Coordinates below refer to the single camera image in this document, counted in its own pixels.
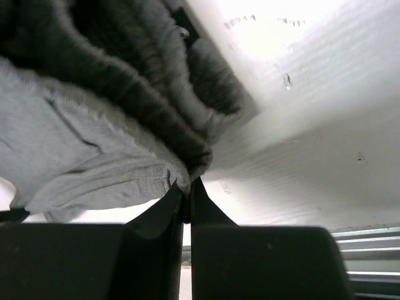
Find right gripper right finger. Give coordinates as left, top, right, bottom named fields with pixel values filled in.
left=191, top=179, right=354, bottom=299

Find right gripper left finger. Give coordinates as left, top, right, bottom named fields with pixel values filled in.
left=1, top=185, right=183, bottom=299

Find grey shorts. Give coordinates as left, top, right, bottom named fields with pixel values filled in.
left=1, top=1, right=246, bottom=223

